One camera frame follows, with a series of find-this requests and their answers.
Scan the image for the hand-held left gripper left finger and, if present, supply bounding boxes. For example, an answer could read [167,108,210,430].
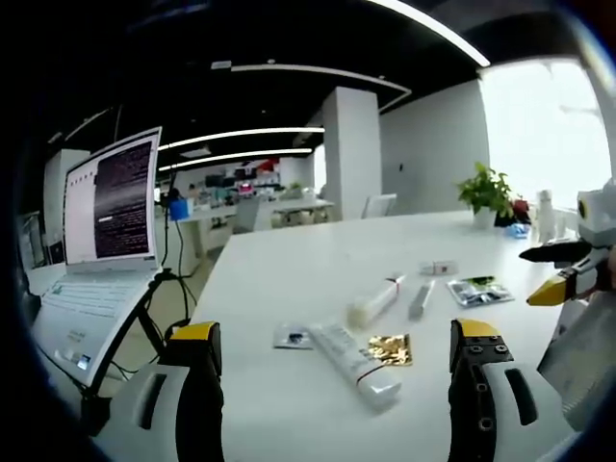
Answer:
[90,321,226,462]

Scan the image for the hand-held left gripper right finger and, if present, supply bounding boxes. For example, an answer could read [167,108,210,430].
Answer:
[447,317,581,462]

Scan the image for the silver green skincare sachet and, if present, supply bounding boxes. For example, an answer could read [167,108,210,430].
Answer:
[446,274,516,308]

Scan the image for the small white red skincare box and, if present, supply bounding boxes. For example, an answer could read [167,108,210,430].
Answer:
[417,259,459,277]

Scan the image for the gold foil skincare sachet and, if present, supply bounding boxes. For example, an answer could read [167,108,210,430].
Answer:
[367,333,416,368]

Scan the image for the slim silver skincare tube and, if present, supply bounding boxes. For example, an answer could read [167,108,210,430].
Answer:
[407,279,437,322]

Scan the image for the large white skincare tube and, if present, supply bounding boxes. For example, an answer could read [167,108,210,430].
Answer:
[307,321,403,411]

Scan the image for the cream skincare tube red band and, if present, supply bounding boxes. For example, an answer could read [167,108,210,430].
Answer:
[345,272,408,329]

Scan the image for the white bottle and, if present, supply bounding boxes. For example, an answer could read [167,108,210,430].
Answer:
[535,189,555,244]

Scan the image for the person's right hand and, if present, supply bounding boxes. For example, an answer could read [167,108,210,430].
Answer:
[596,249,616,293]

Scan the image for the red and black item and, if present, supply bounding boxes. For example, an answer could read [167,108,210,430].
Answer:
[494,197,534,228]

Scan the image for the green potted plant white pot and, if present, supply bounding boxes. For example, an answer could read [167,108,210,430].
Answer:
[455,161,515,230]

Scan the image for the white office chair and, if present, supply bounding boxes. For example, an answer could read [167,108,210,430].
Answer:
[360,192,398,221]

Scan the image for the white laptop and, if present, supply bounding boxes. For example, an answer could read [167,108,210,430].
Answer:
[29,125,164,387]

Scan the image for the blue box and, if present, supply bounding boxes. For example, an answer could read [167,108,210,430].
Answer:
[167,198,194,223]

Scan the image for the grey office chair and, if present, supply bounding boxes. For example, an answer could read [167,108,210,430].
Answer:
[234,198,262,236]

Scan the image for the bright ceiling light strip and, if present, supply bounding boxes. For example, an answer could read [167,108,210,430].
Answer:
[372,0,492,67]

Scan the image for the background white desk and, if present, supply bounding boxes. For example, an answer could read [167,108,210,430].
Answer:
[269,197,336,228]

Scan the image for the straight ceiling light strip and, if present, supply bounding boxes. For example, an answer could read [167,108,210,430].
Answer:
[157,126,326,151]
[157,147,315,172]

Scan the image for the curved ceiling light strip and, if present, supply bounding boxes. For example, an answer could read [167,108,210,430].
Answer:
[230,64,412,116]

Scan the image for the black cable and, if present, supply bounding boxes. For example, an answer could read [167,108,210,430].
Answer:
[163,211,193,328]

